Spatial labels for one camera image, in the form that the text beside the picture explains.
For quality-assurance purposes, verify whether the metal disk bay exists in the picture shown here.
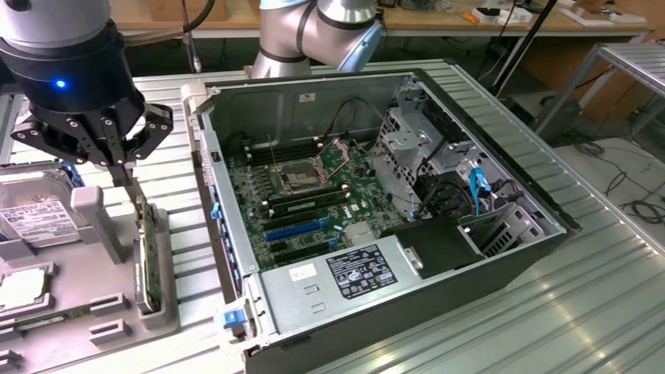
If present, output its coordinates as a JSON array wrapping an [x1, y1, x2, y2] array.
[[455, 202, 549, 260]]

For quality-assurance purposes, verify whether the open black PC case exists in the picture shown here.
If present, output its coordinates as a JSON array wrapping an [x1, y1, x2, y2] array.
[[178, 58, 582, 374]]

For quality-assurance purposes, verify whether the wooden desk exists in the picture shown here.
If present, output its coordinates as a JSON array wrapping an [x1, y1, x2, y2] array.
[[110, 0, 657, 50]]

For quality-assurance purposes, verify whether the Nvidia graphics card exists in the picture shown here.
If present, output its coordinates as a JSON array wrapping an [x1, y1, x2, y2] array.
[[129, 189, 176, 315]]

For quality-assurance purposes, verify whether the black box on floor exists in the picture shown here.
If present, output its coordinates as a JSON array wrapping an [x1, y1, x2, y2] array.
[[506, 91, 582, 145]]

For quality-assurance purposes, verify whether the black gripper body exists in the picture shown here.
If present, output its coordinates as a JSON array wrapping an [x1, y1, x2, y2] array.
[[0, 18, 148, 138]]

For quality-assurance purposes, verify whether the silver chipset heatsink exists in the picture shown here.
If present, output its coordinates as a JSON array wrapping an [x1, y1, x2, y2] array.
[[343, 223, 375, 241]]

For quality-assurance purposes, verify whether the black tripod pole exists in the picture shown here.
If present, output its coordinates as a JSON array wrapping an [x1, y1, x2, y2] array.
[[490, 0, 559, 98]]

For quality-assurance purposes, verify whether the thin socket locking lever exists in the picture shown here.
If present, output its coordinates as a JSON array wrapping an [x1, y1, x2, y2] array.
[[265, 133, 279, 169]]

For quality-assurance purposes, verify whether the CPU socket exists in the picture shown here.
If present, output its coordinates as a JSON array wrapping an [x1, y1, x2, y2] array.
[[271, 158, 337, 195]]

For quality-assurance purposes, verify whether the blue case latch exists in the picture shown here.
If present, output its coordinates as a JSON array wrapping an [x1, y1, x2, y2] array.
[[217, 309, 246, 331]]

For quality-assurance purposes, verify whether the blue disk wire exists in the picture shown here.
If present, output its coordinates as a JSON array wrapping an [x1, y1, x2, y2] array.
[[466, 167, 493, 217]]

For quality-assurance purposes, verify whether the blue plastic slot retainer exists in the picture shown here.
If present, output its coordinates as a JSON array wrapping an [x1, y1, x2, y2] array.
[[206, 185, 243, 282]]

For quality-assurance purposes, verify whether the black RAM slot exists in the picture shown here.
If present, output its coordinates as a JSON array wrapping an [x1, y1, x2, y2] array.
[[243, 140, 319, 156], [269, 193, 351, 214], [271, 198, 351, 219], [246, 145, 321, 161], [242, 136, 318, 151], [247, 150, 322, 165], [265, 183, 349, 204], [266, 189, 350, 210]]

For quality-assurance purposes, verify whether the brown cabinet panel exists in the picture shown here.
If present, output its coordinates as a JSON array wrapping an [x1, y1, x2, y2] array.
[[521, 37, 649, 122]]

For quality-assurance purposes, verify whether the flat white box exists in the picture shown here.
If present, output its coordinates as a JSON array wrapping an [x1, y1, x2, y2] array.
[[558, 0, 617, 27]]

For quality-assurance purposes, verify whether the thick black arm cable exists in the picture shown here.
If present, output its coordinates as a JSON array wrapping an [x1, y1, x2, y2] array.
[[180, 0, 217, 75]]

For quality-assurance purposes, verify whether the black wire bundle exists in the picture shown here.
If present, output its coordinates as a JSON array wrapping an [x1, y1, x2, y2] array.
[[414, 175, 477, 225]]

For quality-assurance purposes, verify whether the green motherboard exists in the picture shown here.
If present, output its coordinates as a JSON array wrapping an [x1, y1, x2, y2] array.
[[222, 134, 402, 273]]

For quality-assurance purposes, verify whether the black looping wire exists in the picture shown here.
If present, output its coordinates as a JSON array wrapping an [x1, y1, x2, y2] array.
[[329, 97, 389, 143]]

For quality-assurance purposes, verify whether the grey parts rack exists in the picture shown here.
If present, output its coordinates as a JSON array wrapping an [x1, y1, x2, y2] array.
[[0, 185, 181, 374]]

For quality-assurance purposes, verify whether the silver CPU chip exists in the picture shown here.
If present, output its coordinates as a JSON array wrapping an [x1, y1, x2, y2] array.
[[0, 267, 54, 311]]

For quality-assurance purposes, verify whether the silver power supply unit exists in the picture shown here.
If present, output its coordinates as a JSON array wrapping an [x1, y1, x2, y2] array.
[[257, 233, 426, 337]]

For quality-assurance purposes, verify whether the silver perforated drive cage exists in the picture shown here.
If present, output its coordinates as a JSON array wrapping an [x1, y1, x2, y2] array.
[[373, 106, 471, 207]]

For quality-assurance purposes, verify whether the black cable coil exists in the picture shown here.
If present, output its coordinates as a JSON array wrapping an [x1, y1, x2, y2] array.
[[630, 200, 665, 226]]

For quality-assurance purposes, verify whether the white and black box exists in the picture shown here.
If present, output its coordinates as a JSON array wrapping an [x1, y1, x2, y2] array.
[[474, 5, 534, 25]]

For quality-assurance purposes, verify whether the blue plastic disk bracket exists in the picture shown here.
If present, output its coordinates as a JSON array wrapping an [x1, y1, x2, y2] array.
[[54, 159, 86, 192]]

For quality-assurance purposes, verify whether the silver hard disk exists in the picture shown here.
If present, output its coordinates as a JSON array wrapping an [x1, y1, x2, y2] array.
[[0, 161, 78, 249]]

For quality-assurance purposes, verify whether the black expansion slot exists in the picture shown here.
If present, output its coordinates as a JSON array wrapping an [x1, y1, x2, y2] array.
[[261, 214, 321, 234], [269, 238, 334, 255], [273, 248, 334, 266]]

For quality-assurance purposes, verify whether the metal frame table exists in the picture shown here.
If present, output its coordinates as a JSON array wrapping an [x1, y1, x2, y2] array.
[[533, 41, 665, 136]]

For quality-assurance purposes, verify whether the metal socket cover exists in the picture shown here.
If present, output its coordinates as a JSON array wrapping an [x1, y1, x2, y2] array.
[[313, 137, 361, 185]]

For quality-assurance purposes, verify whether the green RAM stick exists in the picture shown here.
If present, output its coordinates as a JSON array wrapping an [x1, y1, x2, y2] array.
[[0, 298, 114, 333]]

